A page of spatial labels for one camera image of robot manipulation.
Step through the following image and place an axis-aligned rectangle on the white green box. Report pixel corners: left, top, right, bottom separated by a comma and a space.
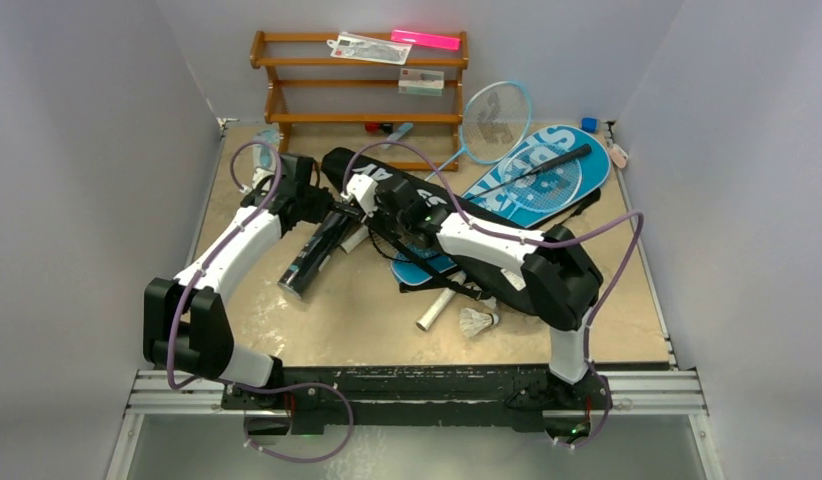
397, 68, 445, 97

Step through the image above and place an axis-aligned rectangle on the white shuttlecock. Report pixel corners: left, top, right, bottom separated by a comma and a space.
459, 308, 500, 338

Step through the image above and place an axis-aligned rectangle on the small pink white object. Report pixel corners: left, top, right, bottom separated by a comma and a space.
608, 143, 629, 169

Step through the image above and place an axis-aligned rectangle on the white racket handle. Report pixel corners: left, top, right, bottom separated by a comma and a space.
415, 288, 456, 332

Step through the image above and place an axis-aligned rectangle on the black shuttlecock tube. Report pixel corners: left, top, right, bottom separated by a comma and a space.
277, 212, 360, 300

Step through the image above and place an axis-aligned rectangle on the blue racket bag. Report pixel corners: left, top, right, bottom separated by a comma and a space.
391, 124, 612, 287

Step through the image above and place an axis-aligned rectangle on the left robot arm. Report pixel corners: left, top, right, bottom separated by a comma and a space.
142, 154, 333, 409

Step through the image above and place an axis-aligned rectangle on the light blue packaged item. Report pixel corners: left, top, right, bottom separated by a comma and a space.
252, 125, 281, 172

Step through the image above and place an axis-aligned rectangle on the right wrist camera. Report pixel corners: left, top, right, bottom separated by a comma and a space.
341, 174, 378, 217

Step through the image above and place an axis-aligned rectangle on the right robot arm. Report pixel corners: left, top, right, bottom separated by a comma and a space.
349, 178, 603, 407

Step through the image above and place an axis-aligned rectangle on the wooden shelf rack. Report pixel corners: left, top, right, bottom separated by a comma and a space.
249, 30, 470, 150

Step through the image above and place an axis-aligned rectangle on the black badminton racket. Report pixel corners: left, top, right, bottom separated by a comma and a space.
368, 229, 441, 264

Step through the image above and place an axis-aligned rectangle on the light blue badminton racket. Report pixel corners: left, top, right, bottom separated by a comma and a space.
437, 80, 533, 171

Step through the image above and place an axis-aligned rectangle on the black Crossway racket bag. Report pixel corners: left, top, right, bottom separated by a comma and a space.
322, 147, 536, 315

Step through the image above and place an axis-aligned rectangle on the pink bar on shelf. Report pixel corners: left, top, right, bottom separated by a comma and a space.
390, 29, 461, 51

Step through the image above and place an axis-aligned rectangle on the small blue cube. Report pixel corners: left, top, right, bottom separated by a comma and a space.
580, 117, 599, 134

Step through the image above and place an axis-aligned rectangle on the light blue strip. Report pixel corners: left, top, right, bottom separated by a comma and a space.
379, 122, 414, 142

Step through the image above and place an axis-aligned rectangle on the white blister package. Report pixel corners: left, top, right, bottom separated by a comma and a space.
326, 32, 412, 65

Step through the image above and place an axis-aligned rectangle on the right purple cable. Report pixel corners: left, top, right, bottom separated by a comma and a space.
341, 140, 645, 452

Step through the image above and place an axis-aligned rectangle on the red black small object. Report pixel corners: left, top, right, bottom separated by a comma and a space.
364, 122, 394, 135

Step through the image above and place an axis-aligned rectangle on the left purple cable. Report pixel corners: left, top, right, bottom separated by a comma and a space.
164, 140, 356, 464

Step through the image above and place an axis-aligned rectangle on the purple cable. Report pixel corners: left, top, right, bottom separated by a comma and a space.
341, 140, 645, 452
164, 140, 356, 464

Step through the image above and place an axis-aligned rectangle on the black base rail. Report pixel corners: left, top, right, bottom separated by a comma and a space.
126, 357, 708, 439

